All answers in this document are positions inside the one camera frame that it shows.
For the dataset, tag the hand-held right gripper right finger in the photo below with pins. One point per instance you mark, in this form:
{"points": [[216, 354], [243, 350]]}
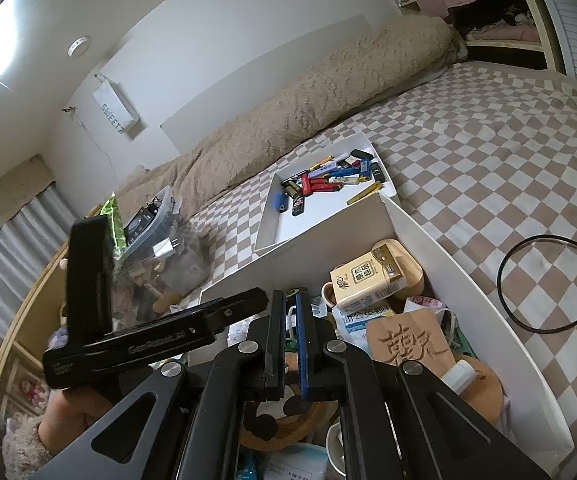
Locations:
{"points": [[302, 355]]}

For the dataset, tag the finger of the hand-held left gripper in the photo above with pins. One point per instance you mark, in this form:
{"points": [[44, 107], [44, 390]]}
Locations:
{"points": [[238, 307]]}

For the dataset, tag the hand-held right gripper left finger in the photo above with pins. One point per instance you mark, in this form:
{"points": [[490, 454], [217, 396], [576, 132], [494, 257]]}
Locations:
{"points": [[273, 350]]}

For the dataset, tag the round panda coaster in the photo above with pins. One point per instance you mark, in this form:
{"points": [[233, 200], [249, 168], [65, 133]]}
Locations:
{"points": [[268, 422]]}

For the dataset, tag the deep white cardboard box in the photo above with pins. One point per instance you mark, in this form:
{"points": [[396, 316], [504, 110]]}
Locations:
{"points": [[443, 270]]}

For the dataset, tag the person's fuzzy sleeved forearm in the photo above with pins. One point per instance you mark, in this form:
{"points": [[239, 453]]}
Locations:
{"points": [[23, 452]]}

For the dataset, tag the person's left hand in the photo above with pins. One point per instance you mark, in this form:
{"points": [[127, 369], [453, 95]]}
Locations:
{"points": [[83, 410]]}

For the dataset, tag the green dotted wipes pack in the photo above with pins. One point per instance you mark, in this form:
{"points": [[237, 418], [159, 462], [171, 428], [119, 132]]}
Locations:
{"points": [[116, 225]]}

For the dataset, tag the flat black box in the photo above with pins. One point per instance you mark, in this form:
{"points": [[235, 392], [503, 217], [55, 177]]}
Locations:
{"points": [[141, 225]]}

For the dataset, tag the grey curtain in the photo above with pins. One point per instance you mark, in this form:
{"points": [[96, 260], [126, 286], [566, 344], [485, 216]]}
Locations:
{"points": [[13, 270]]}

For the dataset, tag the clear plastic storage bin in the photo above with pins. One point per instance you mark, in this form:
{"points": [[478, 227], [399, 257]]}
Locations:
{"points": [[178, 260]]}

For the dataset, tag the wooden bedside shelf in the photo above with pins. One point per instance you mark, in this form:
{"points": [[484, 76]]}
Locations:
{"points": [[18, 330]]}

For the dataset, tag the beige printed carton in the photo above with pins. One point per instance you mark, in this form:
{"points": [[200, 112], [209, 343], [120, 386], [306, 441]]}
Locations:
{"points": [[368, 280]]}

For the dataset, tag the metal cup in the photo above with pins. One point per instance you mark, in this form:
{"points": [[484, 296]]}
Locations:
{"points": [[336, 452]]}

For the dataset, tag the carved wooden plaque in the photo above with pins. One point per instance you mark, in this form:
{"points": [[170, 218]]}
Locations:
{"points": [[408, 345]]}

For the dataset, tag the beige printed valance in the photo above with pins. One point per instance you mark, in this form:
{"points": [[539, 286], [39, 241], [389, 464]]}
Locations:
{"points": [[8, 195]]}

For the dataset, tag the shallow white tray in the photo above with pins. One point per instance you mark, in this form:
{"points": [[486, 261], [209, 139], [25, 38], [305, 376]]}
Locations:
{"points": [[313, 210]]}

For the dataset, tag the small red white doll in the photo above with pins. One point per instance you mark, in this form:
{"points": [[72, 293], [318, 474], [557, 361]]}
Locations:
{"points": [[31, 390]]}

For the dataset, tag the small white bottle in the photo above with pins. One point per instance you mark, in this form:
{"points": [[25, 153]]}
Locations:
{"points": [[458, 375]]}

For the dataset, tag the pile of colourful lighters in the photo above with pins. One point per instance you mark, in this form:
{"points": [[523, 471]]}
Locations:
{"points": [[333, 180]]}

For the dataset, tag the hanging white paper bag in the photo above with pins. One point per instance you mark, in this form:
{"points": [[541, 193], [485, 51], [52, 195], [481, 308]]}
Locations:
{"points": [[116, 110]]}

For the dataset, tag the round cork coaster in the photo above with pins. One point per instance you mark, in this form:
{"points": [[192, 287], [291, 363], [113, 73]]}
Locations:
{"points": [[483, 400]]}

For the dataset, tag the brown textured quilt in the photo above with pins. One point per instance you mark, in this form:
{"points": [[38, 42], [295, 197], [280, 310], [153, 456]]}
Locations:
{"points": [[293, 105]]}

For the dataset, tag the open wardrobe shelf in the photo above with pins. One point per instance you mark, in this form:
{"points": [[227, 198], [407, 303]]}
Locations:
{"points": [[533, 35]]}

